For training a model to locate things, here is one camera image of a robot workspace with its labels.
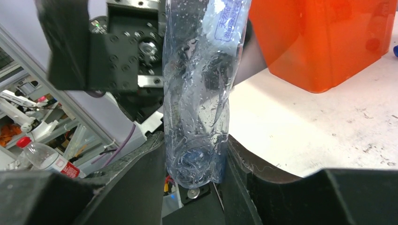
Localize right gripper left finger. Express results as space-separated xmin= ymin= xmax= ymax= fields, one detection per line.
xmin=0 ymin=132 xmax=166 ymax=225

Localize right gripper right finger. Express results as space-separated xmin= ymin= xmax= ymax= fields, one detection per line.
xmin=222 ymin=136 xmax=398 ymax=225

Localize crushed clear water bottle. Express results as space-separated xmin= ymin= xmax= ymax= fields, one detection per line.
xmin=162 ymin=0 xmax=251 ymax=189

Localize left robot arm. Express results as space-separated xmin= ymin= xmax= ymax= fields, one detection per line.
xmin=34 ymin=0 xmax=252 ymax=138

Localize orange plastic bin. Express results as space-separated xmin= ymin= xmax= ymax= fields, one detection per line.
xmin=249 ymin=0 xmax=397 ymax=93

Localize blue label bottle near bin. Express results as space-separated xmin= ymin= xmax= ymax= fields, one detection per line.
xmin=393 ymin=45 xmax=398 ymax=57

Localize bottle on floor left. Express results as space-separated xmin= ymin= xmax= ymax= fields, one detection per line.
xmin=16 ymin=136 xmax=86 ymax=178

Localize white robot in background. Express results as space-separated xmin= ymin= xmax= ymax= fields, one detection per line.
xmin=0 ymin=90 xmax=59 ymax=140

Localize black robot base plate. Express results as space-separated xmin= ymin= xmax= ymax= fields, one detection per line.
xmin=161 ymin=182 xmax=225 ymax=225

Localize aluminium frame rail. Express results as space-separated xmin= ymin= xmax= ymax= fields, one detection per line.
xmin=0 ymin=24 xmax=119 ymax=148

